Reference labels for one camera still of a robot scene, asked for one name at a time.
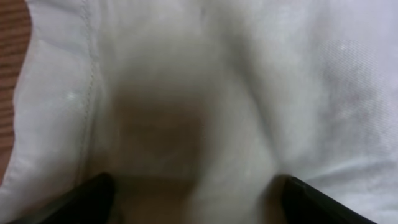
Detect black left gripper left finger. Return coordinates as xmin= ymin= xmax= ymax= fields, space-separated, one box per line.
xmin=10 ymin=173 xmax=114 ymax=224

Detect beige khaki shorts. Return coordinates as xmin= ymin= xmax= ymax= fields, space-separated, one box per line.
xmin=1 ymin=1 xmax=397 ymax=223

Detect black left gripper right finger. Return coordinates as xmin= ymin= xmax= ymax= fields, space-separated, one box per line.
xmin=281 ymin=177 xmax=376 ymax=224

